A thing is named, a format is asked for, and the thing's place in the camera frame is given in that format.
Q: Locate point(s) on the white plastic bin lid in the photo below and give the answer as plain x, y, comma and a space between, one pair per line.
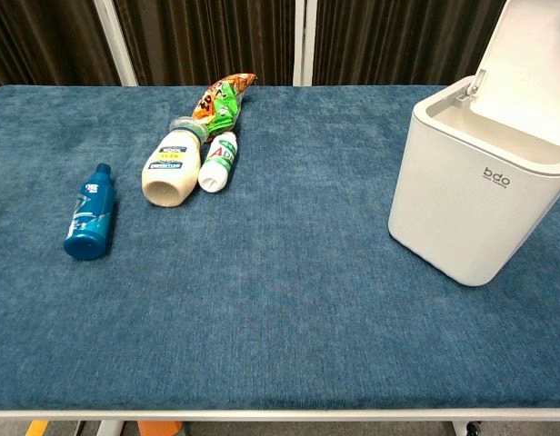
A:
530, 68

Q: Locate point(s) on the white trash bin lid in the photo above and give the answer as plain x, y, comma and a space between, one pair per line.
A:
462, 200

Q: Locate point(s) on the white table frame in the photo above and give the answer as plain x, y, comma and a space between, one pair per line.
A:
280, 415

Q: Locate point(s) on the blue velvet table cloth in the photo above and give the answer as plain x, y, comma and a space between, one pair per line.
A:
271, 281

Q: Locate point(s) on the white vertical frame post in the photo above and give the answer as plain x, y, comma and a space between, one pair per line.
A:
305, 43

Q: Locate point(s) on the green orange snack bag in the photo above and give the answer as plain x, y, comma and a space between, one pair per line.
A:
218, 106

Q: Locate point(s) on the yellow floor tape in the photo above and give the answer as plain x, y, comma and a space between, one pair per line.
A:
36, 428

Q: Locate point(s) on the dark brown curtain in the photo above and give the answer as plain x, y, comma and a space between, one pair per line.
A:
207, 41

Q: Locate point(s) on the small white green-label bottle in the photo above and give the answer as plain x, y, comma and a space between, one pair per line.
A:
218, 163

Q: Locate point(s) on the blue plastic bottle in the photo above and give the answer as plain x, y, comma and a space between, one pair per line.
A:
91, 215

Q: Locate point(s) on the white slanted frame post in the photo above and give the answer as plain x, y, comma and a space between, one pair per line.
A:
116, 43

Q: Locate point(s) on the cream squeeze bottle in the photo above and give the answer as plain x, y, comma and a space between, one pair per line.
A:
168, 170

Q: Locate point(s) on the orange object under table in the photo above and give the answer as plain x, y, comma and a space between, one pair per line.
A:
159, 428

